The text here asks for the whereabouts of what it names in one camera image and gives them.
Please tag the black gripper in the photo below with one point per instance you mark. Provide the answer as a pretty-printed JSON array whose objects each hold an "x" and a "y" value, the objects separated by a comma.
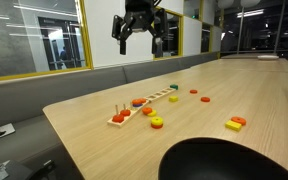
[{"x": 139, "y": 13}]

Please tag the wooden shape sorter board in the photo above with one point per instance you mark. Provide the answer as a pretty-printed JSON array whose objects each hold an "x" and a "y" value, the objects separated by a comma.
[{"x": 160, "y": 93}]

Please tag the wooden peg board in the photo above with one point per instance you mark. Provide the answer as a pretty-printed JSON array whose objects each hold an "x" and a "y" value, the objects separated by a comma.
[{"x": 115, "y": 125}]

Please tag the green block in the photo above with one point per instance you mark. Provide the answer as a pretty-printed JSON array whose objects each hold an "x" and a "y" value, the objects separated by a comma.
[{"x": 174, "y": 86}]

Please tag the small yellow block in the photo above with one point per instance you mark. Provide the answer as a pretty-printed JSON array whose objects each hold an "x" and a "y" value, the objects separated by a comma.
[{"x": 173, "y": 98}]

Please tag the orange disc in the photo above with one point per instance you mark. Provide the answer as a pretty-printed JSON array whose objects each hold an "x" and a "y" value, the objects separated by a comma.
[
  {"x": 205, "y": 99},
  {"x": 193, "y": 91}
]

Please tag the grey bench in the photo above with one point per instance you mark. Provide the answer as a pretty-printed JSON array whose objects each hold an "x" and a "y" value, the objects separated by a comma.
[{"x": 34, "y": 96}]

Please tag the yellow square block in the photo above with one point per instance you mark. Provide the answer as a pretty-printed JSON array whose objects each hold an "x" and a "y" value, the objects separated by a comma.
[{"x": 233, "y": 125}]

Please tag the black bowl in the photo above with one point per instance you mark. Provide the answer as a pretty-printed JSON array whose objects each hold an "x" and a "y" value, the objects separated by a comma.
[{"x": 217, "y": 163}]

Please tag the narrow yellow window frame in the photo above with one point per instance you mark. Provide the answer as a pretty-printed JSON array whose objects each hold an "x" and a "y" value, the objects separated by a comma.
[{"x": 181, "y": 33}]

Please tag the large yellow window frame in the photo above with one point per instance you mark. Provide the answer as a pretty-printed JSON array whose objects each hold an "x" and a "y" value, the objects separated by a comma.
[{"x": 85, "y": 33}]

